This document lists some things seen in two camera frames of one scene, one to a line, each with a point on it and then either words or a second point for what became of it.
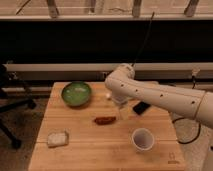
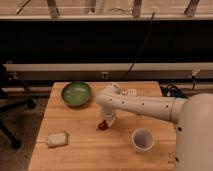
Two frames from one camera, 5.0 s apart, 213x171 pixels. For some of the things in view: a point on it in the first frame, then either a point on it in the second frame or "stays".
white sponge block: x=57 y=139 stays
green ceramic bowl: x=76 y=94 stays
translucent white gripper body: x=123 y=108 → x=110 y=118
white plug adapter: x=195 y=70 stays
